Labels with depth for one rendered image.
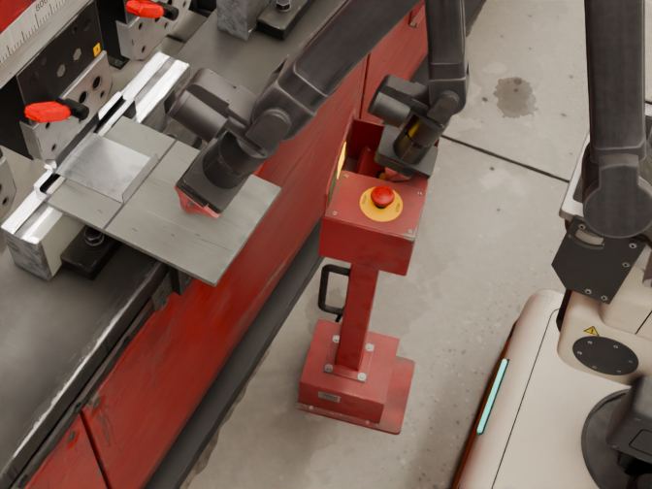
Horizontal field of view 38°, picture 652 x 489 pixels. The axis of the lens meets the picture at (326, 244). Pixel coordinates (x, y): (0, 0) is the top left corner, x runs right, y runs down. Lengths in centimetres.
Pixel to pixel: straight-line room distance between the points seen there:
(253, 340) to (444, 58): 103
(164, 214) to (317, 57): 38
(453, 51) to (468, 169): 125
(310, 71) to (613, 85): 31
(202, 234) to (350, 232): 38
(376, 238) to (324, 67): 60
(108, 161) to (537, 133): 170
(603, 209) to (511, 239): 152
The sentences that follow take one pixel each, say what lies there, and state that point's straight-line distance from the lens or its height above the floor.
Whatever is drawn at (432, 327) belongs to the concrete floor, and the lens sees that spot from 237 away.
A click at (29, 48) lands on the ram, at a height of 128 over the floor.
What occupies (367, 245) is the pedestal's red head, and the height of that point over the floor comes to 73.
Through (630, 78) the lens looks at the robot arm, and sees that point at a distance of 100.
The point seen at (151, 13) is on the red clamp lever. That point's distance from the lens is 123.
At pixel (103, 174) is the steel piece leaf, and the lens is 134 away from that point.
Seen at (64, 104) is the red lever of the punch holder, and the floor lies 119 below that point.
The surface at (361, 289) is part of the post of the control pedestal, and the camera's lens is 185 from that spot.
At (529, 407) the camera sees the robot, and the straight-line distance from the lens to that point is 201.
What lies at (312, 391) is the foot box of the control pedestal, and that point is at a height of 9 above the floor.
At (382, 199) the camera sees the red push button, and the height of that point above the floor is 81.
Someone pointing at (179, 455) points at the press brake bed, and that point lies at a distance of 215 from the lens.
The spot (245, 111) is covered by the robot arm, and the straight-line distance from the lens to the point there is 109.
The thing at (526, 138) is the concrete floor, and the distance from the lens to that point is 280.
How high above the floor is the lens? 204
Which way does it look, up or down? 56 degrees down
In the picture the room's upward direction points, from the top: 6 degrees clockwise
